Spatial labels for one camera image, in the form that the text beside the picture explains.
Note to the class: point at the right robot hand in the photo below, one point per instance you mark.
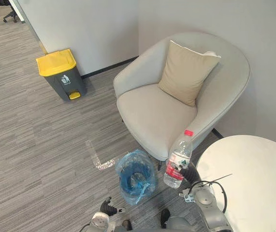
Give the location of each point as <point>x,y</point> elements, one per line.
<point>191,174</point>

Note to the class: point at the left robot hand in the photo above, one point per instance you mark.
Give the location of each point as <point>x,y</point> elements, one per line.
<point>108,207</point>

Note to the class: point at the clear red-cap water bottle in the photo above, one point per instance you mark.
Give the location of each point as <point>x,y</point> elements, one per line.
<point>180,152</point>

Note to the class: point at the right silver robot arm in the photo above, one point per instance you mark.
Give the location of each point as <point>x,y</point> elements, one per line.
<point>207,205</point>

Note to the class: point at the small dark waste bin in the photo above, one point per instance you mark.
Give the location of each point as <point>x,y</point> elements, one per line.
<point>128,182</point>

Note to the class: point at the blue plastic bin bag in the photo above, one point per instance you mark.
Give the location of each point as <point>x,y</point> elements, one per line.
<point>128,160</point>

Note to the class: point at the grey yellow-lid pedal trash can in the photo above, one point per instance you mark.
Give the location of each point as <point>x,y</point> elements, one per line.
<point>62,79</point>

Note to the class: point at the dark left robot foot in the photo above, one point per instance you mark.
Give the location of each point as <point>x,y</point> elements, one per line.
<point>127,224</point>

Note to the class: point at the dark robot foot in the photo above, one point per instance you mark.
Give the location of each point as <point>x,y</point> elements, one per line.
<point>165,217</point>
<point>127,224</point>

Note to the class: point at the dark right robot foot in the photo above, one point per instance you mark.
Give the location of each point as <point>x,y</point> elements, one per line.
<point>165,217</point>

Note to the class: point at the beige upholstered armchair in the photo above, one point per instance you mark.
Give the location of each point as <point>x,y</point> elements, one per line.
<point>149,113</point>

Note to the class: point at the beige square cushion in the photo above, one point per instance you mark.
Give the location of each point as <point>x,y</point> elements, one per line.
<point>186,72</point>

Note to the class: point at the black office swivel chair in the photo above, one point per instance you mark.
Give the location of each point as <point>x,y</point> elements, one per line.
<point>6,9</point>

